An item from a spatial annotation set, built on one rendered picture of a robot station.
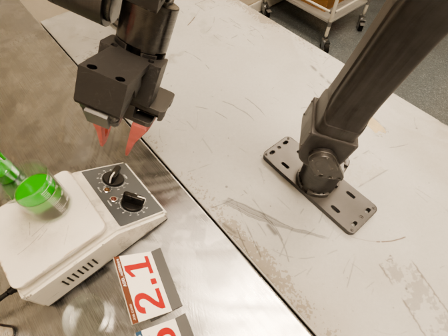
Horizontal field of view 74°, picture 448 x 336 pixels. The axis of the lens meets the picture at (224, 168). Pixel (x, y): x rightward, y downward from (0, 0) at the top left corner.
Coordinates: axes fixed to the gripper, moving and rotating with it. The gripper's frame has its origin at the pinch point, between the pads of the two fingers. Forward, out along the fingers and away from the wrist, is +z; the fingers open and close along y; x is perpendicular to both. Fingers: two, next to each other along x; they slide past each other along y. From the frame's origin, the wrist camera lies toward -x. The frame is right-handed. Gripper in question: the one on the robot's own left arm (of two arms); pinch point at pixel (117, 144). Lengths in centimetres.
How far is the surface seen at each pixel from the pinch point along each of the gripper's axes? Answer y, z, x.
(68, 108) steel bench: -15.7, 10.8, 19.9
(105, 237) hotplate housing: 3.7, 7.8, -9.3
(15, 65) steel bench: -33.7, 12.8, 31.6
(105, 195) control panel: 0.9, 7.1, -2.9
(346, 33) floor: 95, -16, 220
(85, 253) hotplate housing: 2.2, 9.7, -11.2
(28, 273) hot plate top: -2.5, 10.7, -15.2
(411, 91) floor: 135, -6, 162
